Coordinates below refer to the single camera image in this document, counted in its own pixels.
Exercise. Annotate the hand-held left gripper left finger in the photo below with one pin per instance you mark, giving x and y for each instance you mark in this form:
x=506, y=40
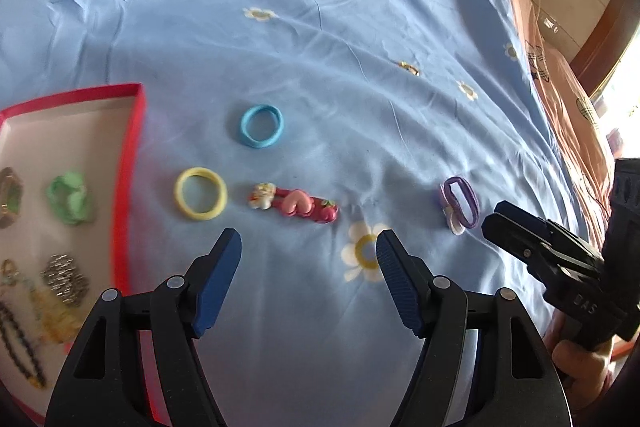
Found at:
x=217, y=282

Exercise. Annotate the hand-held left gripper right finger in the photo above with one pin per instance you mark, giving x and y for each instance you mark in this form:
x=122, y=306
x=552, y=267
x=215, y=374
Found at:
x=397, y=282

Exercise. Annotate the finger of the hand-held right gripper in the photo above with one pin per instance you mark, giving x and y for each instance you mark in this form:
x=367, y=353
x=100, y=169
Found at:
x=545, y=229
x=535, y=252

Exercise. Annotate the pink heart hair clip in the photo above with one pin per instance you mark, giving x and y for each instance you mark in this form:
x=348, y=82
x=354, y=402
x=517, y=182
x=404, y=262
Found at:
x=295, y=202

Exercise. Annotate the green scrunchie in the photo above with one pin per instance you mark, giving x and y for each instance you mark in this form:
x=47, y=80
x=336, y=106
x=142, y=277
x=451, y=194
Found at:
x=70, y=199

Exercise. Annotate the red cardboard box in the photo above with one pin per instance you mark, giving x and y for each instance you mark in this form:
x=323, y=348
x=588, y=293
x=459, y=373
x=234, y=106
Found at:
x=75, y=132

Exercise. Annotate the green face wristwatch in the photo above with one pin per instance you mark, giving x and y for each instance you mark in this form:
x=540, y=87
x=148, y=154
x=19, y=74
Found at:
x=9, y=197

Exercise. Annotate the person's right hand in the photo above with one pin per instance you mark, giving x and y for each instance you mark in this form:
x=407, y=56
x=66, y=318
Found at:
x=575, y=362

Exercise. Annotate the pink printed blanket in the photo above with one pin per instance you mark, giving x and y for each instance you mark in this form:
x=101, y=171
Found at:
x=560, y=82

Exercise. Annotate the blue flower print bed sheet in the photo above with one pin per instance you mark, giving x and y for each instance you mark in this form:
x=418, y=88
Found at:
x=325, y=32

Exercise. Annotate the brown wooden bed frame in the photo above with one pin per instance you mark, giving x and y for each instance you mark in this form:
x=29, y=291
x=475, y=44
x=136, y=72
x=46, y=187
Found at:
x=607, y=32

